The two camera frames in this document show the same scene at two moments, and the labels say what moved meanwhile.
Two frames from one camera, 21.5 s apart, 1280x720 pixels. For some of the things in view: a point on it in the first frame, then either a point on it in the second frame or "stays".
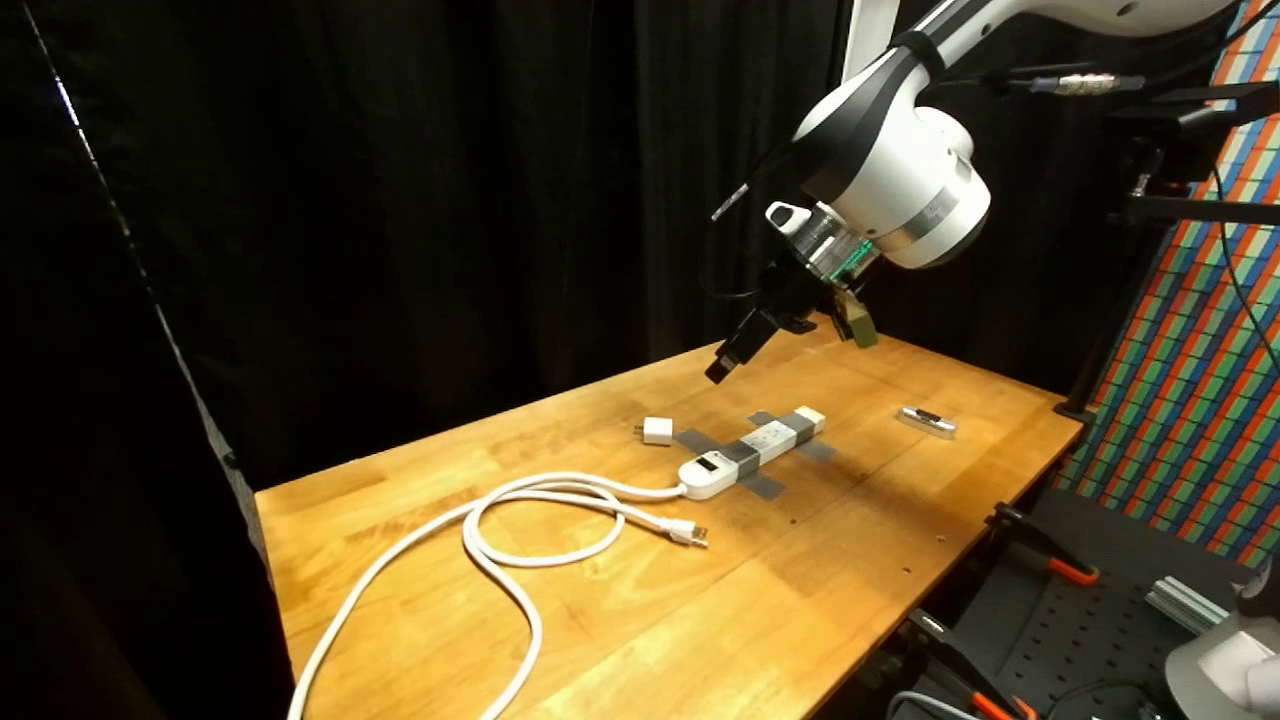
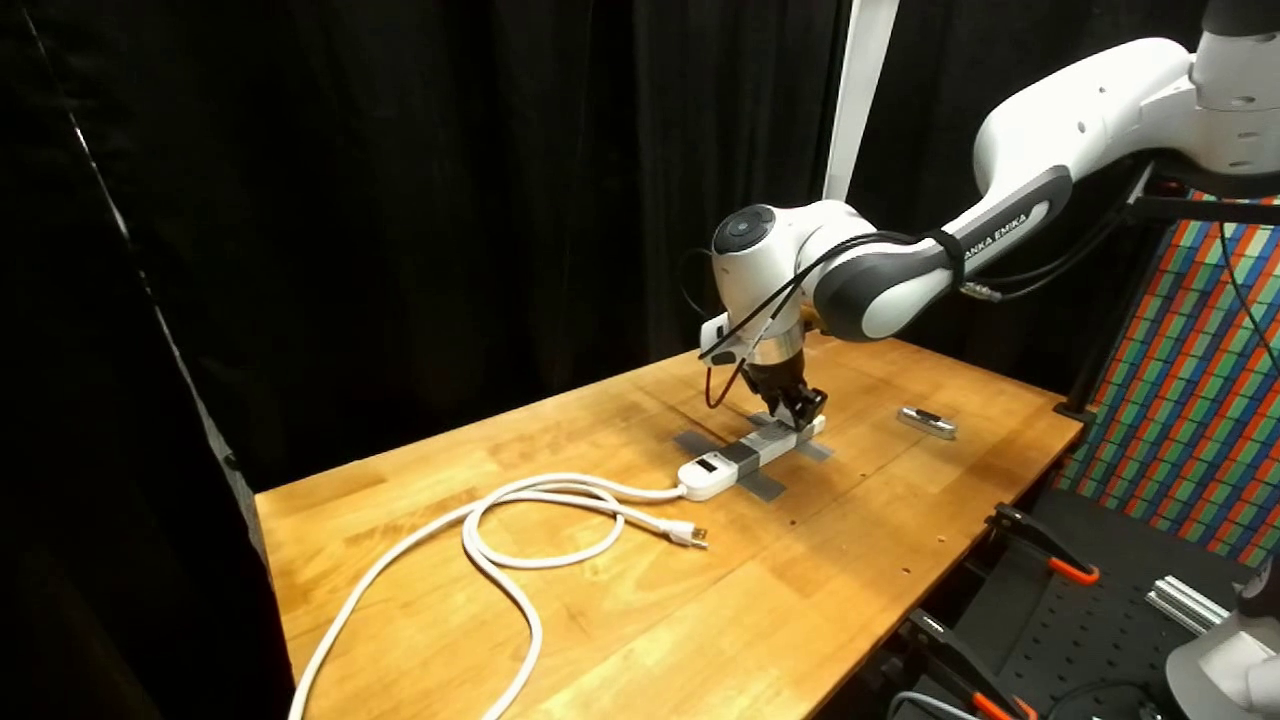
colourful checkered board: [1180, 430] stays
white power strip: [719, 469] stays
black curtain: [245, 241] stays
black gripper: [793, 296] → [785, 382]
